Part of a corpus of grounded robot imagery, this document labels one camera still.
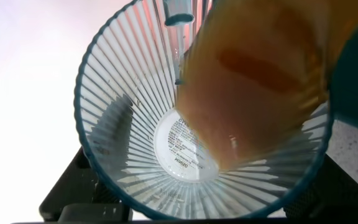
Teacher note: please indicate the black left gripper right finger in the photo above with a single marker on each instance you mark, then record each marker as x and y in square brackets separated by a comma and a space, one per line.
[337, 193]

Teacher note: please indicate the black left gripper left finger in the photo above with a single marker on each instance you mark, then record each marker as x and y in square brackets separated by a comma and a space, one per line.
[73, 189]

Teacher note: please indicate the clear ribbed plastic cup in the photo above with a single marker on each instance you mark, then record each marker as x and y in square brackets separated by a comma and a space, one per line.
[129, 102]

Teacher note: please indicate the brown liquid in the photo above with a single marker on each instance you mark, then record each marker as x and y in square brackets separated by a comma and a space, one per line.
[253, 93]

